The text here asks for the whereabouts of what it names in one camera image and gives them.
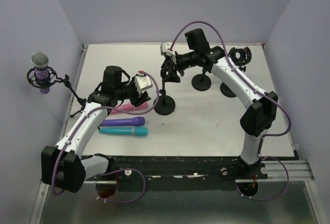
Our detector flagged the pink microphone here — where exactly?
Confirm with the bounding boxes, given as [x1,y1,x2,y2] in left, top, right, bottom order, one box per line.
[116,102,148,112]

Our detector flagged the purple cable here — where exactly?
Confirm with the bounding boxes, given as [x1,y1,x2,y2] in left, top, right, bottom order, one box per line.
[51,71,159,204]
[168,21,294,201]

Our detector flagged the black mounting base rail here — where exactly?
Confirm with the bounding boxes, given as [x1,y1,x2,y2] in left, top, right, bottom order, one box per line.
[53,154,274,191]

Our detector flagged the dark purple microphone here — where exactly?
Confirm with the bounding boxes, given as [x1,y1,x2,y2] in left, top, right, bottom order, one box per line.
[100,117,145,126]

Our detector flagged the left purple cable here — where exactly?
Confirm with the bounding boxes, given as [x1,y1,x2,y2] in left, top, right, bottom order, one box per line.
[51,71,159,204]

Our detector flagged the teal microphone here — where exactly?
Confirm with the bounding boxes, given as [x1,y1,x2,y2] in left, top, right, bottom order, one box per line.
[99,127,148,137]

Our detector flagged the black round-base stand back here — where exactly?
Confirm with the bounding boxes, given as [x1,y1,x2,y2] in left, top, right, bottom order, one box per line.
[191,66,211,91]

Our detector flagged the black shock-mount round-base stand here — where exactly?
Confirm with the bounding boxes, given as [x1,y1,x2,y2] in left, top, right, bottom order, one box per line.
[220,46,252,98]

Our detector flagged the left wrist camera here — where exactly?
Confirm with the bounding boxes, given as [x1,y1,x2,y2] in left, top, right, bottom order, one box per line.
[134,71,153,94]

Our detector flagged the silver purple glitter microphone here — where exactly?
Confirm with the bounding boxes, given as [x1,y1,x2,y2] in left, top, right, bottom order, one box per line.
[31,52,50,94]

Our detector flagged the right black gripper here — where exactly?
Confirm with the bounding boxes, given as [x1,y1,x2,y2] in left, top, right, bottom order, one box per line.
[161,51,197,84]

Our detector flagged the black tripod shock-mount stand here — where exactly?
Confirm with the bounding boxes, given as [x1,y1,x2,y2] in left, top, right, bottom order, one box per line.
[26,67,87,118]

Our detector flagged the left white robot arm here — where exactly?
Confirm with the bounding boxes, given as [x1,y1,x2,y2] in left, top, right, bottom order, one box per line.
[41,66,159,196]

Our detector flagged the aluminium extrusion rail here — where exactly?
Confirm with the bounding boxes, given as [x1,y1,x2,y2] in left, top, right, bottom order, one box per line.
[41,159,315,184]

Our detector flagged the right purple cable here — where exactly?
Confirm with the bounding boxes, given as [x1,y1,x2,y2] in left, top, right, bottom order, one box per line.
[168,21,294,201]

